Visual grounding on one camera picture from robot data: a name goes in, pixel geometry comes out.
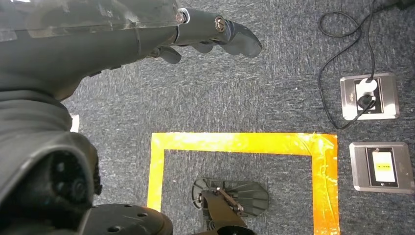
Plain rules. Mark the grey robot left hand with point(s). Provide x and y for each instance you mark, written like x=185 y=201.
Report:
x=81 y=45

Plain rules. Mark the small white scrap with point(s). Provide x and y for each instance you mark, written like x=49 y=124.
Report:
x=75 y=123

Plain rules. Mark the yellow floor tape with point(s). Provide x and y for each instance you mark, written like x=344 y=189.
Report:
x=227 y=142

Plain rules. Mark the black robot foot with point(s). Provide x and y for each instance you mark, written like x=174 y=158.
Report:
x=246 y=198

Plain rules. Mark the black plug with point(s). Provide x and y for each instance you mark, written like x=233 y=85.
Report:
x=365 y=101

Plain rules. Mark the white plug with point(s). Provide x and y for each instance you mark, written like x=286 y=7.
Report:
x=369 y=85

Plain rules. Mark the steel floor socket yellow label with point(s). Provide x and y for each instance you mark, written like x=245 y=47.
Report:
x=358 y=168

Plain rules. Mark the steel floor socket with plugs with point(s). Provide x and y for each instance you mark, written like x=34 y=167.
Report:
x=389 y=97

